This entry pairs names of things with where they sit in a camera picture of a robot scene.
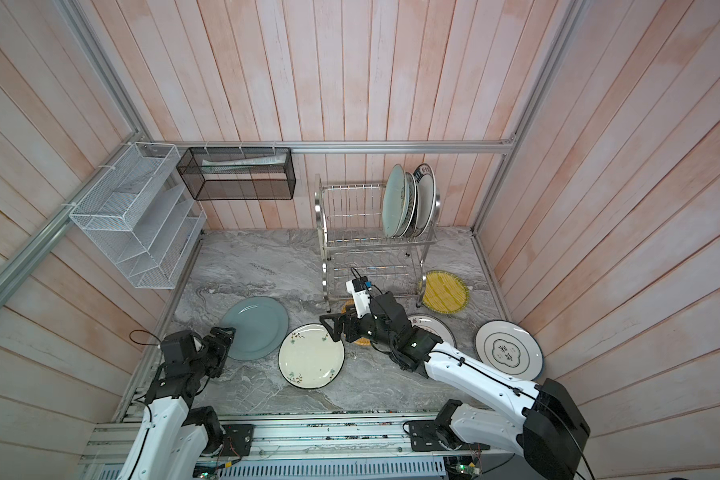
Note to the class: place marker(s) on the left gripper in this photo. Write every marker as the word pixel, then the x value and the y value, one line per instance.
pixel 221 348

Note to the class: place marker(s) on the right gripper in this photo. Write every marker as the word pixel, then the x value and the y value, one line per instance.
pixel 354 321

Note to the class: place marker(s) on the large teal plate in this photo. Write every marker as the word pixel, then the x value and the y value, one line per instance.
pixel 260 324

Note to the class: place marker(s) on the light green flower plate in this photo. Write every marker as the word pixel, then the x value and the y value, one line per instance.
pixel 395 201

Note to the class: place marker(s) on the small orange sunburst plate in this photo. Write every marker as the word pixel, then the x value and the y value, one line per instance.
pixel 406 226

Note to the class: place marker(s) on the white plate green lettered rim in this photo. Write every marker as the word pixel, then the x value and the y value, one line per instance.
pixel 426 197

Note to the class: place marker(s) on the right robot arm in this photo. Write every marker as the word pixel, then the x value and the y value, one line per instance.
pixel 539 422

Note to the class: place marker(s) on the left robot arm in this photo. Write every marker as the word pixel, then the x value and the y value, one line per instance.
pixel 173 434

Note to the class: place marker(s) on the stainless steel dish rack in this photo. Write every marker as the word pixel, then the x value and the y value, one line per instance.
pixel 351 240

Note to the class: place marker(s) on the orange woven pattern plate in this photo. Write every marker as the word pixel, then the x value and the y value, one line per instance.
pixel 349 307

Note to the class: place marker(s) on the cream floral plate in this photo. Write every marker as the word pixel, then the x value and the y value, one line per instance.
pixel 308 357

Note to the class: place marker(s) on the large orange sunburst plate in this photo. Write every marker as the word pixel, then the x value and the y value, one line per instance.
pixel 433 325

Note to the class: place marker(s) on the yellow woven pattern plate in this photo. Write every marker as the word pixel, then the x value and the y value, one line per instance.
pixel 445 292

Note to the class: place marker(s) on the white plate black cloud motif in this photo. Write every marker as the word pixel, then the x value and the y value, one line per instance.
pixel 510 349

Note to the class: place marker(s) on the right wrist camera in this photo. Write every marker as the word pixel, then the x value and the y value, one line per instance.
pixel 359 288

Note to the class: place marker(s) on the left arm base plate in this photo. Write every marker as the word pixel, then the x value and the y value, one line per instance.
pixel 237 440

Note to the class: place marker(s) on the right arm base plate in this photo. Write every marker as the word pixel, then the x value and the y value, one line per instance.
pixel 429 435

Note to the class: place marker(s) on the white wire mesh shelf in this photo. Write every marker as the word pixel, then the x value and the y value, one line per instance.
pixel 144 225

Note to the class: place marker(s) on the black wire mesh basket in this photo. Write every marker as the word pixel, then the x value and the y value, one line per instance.
pixel 238 173

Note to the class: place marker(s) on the aluminium frame rail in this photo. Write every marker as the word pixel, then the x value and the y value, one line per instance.
pixel 364 147

